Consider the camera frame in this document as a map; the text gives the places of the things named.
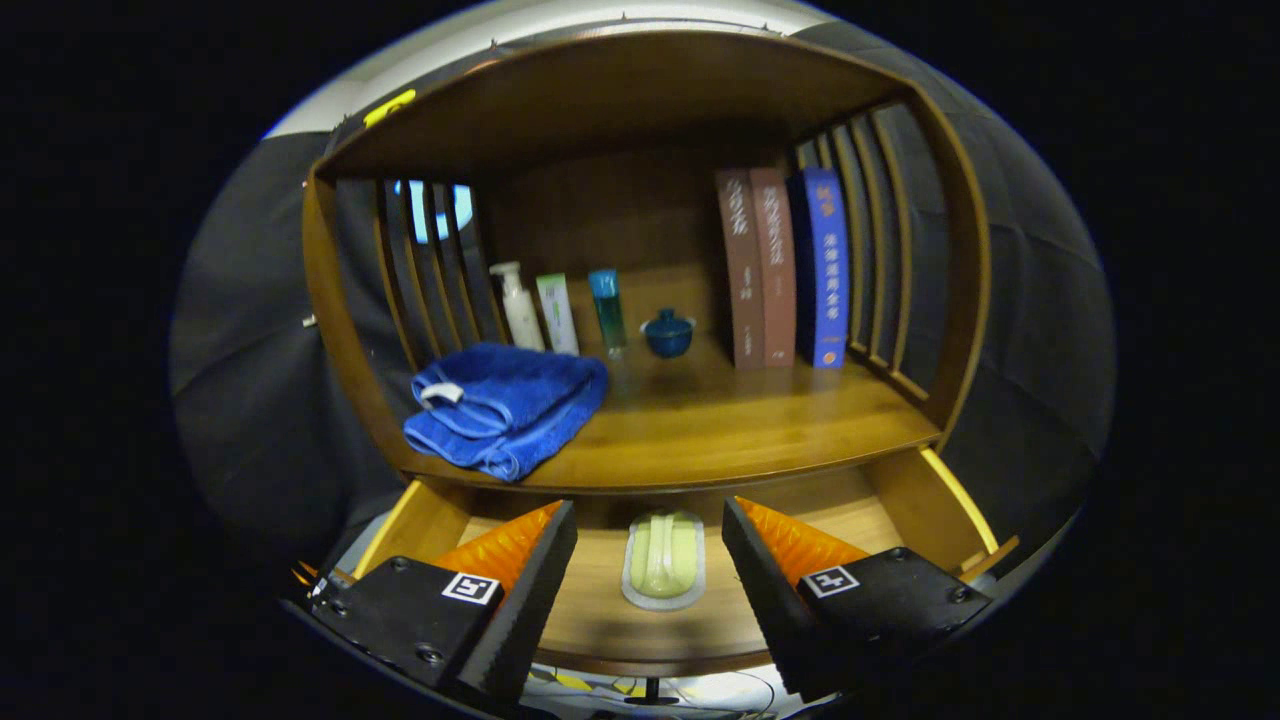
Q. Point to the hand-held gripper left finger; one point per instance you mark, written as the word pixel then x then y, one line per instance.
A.
pixel 525 610

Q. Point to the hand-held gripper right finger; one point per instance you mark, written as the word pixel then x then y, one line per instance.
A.
pixel 775 610

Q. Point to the wooden drawer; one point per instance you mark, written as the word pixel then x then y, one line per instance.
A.
pixel 600 600

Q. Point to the wooden countertop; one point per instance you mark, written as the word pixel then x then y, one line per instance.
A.
pixel 720 420

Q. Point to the wooden cabinet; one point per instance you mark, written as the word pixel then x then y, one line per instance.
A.
pixel 620 200

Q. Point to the yellow floor tape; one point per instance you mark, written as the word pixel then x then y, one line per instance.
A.
pixel 580 682

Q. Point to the blue folded towel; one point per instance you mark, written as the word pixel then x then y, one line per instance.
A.
pixel 500 400

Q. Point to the blue lidded teacup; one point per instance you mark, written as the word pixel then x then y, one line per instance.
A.
pixel 668 338

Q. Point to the white pump bottle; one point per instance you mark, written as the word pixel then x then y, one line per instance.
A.
pixel 520 315

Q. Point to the white green tube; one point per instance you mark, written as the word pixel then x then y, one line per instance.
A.
pixel 557 315

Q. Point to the teal bottle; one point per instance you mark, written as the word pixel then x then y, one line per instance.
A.
pixel 607 310

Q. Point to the dark brown book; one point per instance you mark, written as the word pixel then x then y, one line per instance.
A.
pixel 740 280

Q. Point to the reddish brown book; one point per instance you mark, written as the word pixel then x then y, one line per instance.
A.
pixel 775 270

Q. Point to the blue book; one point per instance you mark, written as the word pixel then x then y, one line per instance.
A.
pixel 828 270

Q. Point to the black backdrop cloth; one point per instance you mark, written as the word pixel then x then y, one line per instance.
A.
pixel 1040 300

